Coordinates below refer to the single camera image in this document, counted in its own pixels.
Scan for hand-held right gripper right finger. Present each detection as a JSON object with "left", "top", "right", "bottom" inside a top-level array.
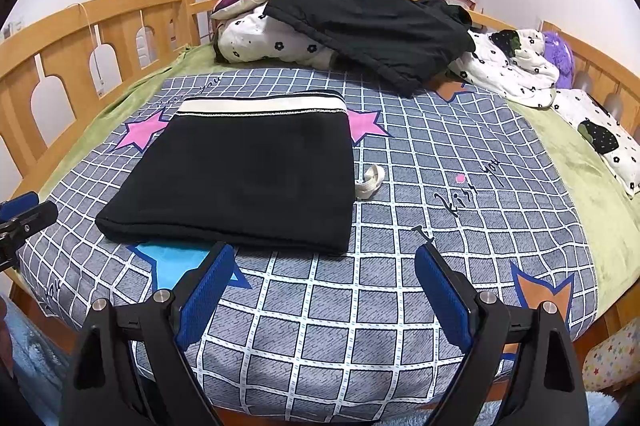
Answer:
[{"left": 414, "top": 242, "right": 591, "bottom": 426}]

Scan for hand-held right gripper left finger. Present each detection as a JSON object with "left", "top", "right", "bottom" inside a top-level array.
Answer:
[{"left": 60, "top": 241, "right": 238, "bottom": 426}]

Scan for black garment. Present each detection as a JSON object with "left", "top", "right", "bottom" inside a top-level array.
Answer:
[{"left": 262, "top": 0, "right": 476, "bottom": 100}]

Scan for purple plush toy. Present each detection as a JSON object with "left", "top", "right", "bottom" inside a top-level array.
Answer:
[{"left": 542, "top": 30, "right": 576, "bottom": 90}]

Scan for green bed sheet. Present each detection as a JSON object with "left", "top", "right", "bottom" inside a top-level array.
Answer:
[{"left": 37, "top": 42, "right": 640, "bottom": 349}]

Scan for black pants with white waistband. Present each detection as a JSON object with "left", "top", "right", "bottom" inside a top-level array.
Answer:
[{"left": 95, "top": 90, "right": 386, "bottom": 257}]

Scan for white strawberry-print pillow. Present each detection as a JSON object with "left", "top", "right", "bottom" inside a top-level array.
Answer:
[{"left": 552, "top": 89, "right": 640, "bottom": 199}]

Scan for wooden bed frame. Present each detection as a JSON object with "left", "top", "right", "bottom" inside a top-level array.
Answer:
[{"left": 0, "top": 0, "right": 640, "bottom": 426}]

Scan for white cable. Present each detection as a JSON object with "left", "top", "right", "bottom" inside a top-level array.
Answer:
[{"left": 77, "top": 3, "right": 107, "bottom": 94}]

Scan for light blue fleece clothing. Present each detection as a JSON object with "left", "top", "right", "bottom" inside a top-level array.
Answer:
[{"left": 0, "top": 299, "right": 68, "bottom": 426}]

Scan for cream star-print cushion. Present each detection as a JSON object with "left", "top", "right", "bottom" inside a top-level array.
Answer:
[{"left": 582, "top": 325, "right": 640, "bottom": 393}]

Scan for grey checked star-print blanket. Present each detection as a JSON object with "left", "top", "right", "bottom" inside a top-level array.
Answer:
[{"left": 15, "top": 66, "right": 598, "bottom": 417}]

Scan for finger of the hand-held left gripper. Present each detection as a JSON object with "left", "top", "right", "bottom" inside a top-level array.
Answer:
[{"left": 0, "top": 191, "right": 59, "bottom": 274}]

